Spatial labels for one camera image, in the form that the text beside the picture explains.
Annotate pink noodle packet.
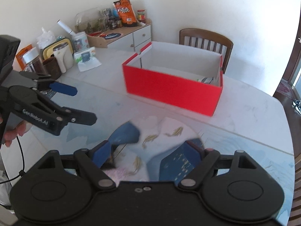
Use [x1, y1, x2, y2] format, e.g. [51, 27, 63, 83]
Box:
[104, 168, 128, 186]

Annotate white blue tissue pack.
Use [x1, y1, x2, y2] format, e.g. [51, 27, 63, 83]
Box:
[196, 77, 216, 85]

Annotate person left hand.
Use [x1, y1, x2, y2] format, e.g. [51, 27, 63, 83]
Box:
[1, 120, 33, 147]

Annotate glass jar dark contents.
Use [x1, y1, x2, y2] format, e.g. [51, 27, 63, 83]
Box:
[23, 47, 48, 75]

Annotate orange carton box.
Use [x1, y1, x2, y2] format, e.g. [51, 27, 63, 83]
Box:
[15, 44, 33, 70]

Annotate white thermos mug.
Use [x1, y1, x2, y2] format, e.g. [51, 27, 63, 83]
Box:
[53, 42, 74, 73]

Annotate wet wipes pack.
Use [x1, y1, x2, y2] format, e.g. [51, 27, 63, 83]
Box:
[74, 47, 101, 72]

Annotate white patterned cup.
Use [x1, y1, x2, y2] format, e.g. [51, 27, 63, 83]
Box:
[71, 32, 90, 52]

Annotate white lint roller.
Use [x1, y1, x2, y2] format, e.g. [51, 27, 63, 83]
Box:
[57, 20, 76, 37]

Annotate red cardboard box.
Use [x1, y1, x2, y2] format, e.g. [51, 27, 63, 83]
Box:
[122, 41, 223, 116]

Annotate glass terrarium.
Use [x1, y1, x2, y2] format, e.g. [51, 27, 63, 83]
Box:
[75, 8, 109, 34]

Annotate white drawer cabinet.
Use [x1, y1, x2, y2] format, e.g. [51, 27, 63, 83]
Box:
[87, 19, 152, 53]

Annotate orange snack bag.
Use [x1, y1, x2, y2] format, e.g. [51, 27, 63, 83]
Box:
[113, 0, 138, 27]

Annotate brown wooden chair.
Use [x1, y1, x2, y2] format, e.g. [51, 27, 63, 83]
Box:
[179, 28, 234, 73]

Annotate red lid jar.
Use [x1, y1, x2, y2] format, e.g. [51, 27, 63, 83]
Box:
[137, 10, 146, 23]

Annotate black cable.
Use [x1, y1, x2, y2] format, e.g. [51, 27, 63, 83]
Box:
[0, 136, 26, 185]

